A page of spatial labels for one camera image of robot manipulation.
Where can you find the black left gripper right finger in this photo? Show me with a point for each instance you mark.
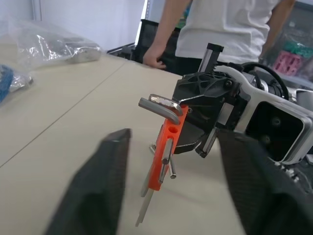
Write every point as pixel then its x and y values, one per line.
pixel 259 195

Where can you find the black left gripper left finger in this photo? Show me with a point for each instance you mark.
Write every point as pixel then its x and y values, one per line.
pixel 97 186

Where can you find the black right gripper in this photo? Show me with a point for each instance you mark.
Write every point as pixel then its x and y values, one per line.
pixel 236 105

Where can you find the shiny silver hex key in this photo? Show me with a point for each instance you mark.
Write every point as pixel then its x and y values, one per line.
pixel 163 100

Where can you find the orange hex key holder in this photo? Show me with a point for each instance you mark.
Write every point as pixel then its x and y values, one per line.
pixel 156 109
pixel 159 156

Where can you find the dark thin hex key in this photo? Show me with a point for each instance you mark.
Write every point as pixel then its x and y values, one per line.
pixel 144 188

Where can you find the small silver hex key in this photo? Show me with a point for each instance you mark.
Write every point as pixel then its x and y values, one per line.
pixel 166 151
pixel 172 171

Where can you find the loose silver hex key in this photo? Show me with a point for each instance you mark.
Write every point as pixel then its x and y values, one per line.
pixel 152 147

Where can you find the person's bare hand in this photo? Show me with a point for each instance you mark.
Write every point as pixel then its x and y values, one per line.
pixel 152 57

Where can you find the person in white t-shirt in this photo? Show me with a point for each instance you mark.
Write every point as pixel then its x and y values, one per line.
pixel 220 29

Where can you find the pink plastic crate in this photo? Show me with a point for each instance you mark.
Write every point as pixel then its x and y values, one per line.
pixel 287 63

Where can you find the green plastic item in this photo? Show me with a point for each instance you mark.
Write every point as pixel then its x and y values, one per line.
pixel 298 49

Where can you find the small clear plastic bag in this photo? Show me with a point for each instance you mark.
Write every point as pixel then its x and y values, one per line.
pixel 19 80

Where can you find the blue item in bag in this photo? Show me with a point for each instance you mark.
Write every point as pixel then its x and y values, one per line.
pixel 5 82

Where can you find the large clear plastic bag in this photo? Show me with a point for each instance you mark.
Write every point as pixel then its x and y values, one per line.
pixel 53 46

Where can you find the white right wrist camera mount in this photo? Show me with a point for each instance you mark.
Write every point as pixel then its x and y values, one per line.
pixel 259 96

